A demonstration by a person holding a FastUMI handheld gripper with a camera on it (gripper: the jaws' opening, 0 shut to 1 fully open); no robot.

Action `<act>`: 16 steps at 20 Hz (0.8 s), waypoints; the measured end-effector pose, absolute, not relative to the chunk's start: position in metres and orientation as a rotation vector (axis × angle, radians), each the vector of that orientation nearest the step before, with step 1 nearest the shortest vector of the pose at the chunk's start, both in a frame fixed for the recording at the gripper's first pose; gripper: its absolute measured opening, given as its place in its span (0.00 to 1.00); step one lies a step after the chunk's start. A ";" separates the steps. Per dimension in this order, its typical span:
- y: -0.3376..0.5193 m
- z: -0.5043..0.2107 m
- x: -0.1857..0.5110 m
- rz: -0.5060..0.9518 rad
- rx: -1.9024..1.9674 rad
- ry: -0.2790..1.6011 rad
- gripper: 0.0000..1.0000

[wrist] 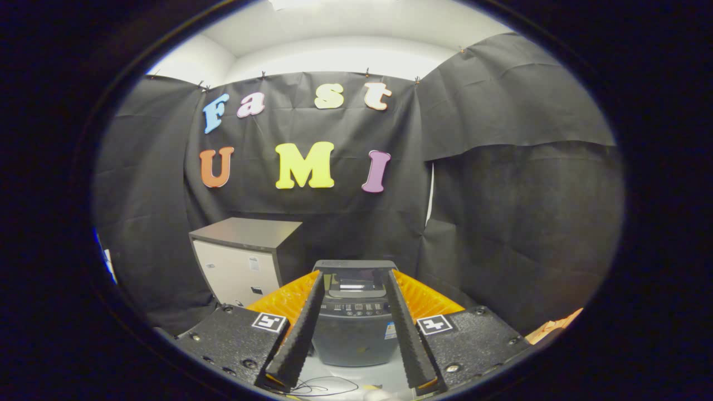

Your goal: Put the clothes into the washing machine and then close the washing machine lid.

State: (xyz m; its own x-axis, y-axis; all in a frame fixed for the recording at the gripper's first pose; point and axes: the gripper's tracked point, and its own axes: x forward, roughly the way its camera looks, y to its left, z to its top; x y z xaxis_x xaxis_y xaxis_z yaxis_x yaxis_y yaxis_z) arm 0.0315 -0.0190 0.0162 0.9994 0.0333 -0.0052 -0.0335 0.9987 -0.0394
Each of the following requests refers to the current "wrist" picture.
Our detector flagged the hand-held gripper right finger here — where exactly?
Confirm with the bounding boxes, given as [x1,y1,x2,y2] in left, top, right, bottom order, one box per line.
[387,269,533,392]

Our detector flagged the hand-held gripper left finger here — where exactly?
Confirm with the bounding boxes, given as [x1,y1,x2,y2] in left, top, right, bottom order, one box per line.
[175,270,325,390]

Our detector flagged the grey washing machine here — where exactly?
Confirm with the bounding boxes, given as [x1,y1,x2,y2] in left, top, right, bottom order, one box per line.
[311,259,403,368]

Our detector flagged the dark transparent washing machine lid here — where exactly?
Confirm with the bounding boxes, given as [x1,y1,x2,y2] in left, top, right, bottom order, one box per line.
[313,259,397,300]

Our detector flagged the orange object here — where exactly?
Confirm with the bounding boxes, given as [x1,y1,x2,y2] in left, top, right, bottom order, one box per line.
[525,308,584,345]

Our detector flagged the thin black floor cables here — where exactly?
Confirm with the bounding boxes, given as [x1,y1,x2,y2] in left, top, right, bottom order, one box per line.
[279,376,360,398]

